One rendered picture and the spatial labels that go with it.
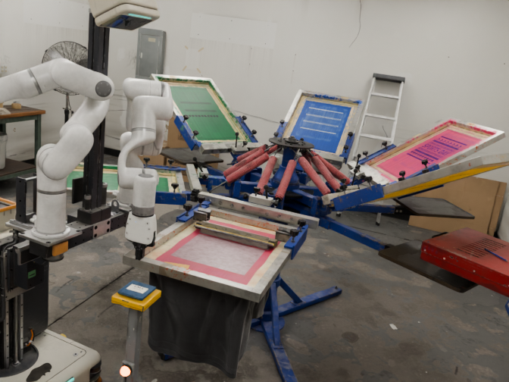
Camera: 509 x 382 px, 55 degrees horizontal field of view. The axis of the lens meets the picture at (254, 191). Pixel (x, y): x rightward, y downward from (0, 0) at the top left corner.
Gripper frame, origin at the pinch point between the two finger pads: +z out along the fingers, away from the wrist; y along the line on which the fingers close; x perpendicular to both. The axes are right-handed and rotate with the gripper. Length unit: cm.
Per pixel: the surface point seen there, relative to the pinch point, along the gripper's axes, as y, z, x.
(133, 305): 2.7, 16.7, -6.5
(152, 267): -3.6, 13.7, 17.1
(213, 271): 17.1, 15.4, 31.1
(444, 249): 107, 0, 81
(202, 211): -10, 10, 80
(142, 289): 1.6, 13.8, 0.6
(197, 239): -2, 15, 57
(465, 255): 116, 0, 79
